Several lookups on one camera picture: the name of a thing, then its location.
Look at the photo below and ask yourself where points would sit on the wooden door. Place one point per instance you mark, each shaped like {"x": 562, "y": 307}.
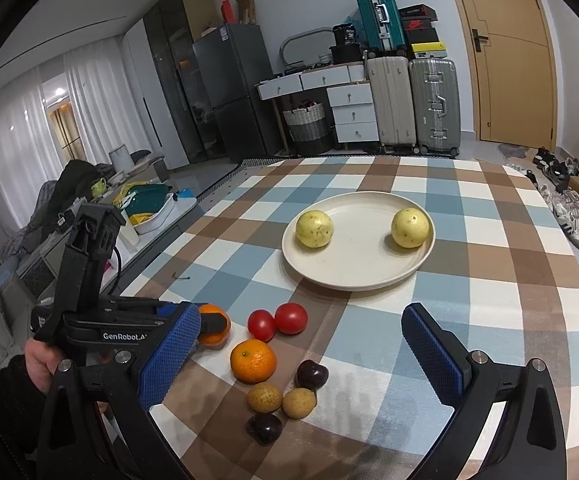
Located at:
{"x": 509, "y": 70}

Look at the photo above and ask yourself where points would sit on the teal suitcase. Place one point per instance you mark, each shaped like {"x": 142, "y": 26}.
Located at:
{"x": 374, "y": 15}

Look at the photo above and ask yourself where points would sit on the white plastic container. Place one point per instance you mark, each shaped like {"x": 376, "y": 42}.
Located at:
{"x": 129, "y": 232}

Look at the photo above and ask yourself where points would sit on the beige suitcase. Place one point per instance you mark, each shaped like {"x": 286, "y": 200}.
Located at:
{"x": 392, "y": 105}

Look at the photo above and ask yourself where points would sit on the oval mirror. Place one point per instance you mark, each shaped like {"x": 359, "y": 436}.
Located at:
{"x": 304, "y": 45}

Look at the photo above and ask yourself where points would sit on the checked tablecloth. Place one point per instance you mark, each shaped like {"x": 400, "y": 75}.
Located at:
{"x": 469, "y": 270}

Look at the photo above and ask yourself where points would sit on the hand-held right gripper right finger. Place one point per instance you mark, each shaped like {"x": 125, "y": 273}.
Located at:
{"x": 434, "y": 355}

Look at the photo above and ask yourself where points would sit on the black bag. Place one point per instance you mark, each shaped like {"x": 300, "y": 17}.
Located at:
{"x": 344, "y": 35}

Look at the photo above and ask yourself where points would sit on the wicker basket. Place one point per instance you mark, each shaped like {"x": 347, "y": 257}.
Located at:
{"x": 305, "y": 122}

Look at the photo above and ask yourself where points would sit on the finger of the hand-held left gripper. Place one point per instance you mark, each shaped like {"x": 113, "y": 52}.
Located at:
{"x": 212, "y": 324}
{"x": 165, "y": 309}

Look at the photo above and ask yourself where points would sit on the silver suitcase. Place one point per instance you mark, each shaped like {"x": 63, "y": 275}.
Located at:
{"x": 434, "y": 105}

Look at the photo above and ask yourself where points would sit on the person's left hand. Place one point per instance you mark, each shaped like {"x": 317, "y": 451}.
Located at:
{"x": 39, "y": 362}

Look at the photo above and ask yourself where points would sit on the white bin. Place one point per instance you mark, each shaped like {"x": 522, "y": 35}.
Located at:
{"x": 120, "y": 157}

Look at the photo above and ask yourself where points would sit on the white basin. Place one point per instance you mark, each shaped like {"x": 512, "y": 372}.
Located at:
{"x": 157, "y": 222}

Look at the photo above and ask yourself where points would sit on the dark glass cabinet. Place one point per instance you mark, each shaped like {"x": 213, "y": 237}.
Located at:
{"x": 174, "y": 75}

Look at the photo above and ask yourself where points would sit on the grey refrigerator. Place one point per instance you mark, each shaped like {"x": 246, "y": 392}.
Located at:
{"x": 234, "y": 85}

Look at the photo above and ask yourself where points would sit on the red tomato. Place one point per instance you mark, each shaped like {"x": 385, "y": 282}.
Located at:
{"x": 292, "y": 318}
{"x": 261, "y": 325}

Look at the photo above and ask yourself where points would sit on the orange mandarin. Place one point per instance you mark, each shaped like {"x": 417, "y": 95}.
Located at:
{"x": 253, "y": 361}
{"x": 217, "y": 340}

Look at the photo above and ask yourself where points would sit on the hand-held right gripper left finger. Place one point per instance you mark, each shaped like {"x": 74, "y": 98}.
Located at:
{"x": 169, "y": 355}

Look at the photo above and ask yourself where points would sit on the white wardrobe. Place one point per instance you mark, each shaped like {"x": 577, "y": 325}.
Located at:
{"x": 142, "y": 95}

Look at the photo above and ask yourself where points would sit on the white curtains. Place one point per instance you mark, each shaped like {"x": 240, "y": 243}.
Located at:
{"x": 99, "y": 110}

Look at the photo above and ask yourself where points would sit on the black shoe box red logo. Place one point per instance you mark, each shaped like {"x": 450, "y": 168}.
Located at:
{"x": 419, "y": 31}

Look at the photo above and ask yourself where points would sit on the dark jacket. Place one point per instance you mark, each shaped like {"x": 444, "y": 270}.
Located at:
{"x": 72, "y": 185}

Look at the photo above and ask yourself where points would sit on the white drawer cabinet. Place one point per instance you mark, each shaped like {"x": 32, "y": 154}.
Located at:
{"x": 353, "y": 115}

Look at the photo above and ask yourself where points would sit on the yellow black shoe box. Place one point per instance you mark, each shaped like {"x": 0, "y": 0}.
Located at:
{"x": 427, "y": 50}

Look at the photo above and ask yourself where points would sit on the person's left forearm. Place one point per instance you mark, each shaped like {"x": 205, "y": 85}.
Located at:
{"x": 9, "y": 410}

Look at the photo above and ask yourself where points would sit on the small metal clip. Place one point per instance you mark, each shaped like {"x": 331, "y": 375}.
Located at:
{"x": 182, "y": 277}

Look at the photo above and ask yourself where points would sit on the brown longan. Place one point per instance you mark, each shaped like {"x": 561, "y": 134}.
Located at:
{"x": 299, "y": 403}
{"x": 264, "y": 397}

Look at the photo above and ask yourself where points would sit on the pile of shoes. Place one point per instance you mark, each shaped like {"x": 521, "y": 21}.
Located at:
{"x": 564, "y": 205}

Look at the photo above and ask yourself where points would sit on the white dressing table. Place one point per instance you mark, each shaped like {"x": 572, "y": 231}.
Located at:
{"x": 289, "y": 85}

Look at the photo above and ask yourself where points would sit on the yellow-green guava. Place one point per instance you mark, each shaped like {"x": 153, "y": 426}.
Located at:
{"x": 314, "y": 228}
{"x": 410, "y": 227}

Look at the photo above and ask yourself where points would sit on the dark red cherry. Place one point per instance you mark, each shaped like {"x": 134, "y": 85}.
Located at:
{"x": 264, "y": 427}
{"x": 312, "y": 375}

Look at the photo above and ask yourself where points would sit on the cream round plate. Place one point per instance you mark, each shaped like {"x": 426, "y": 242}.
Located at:
{"x": 354, "y": 265}

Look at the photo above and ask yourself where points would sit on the grey rug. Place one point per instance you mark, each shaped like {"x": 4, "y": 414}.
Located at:
{"x": 512, "y": 151}

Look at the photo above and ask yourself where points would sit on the green mug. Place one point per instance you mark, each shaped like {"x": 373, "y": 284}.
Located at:
{"x": 99, "y": 186}

